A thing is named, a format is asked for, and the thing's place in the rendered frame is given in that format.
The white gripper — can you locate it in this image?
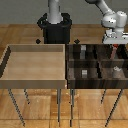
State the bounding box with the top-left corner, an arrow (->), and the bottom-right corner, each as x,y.
102,29 -> 128,45

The red cereal box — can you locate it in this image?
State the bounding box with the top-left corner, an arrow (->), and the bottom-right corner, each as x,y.
112,44 -> 119,60

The dark wooden compartment bin on legs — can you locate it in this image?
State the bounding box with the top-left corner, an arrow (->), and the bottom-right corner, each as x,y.
64,43 -> 128,128

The small white object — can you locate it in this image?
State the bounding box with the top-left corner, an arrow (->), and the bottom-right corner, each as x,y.
113,65 -> 122,73

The tall grey carton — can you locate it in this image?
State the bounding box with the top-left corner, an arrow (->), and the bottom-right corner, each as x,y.
79,45 -> 87,60

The small grey block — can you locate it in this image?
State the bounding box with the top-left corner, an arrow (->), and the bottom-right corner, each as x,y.
81,69 -> 89,78

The light wooden bin on legs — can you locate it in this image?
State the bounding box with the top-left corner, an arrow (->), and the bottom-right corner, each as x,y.
0,43 -> 68,128

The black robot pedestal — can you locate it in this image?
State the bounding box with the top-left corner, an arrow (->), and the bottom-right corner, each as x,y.
36,12 -> 73,45

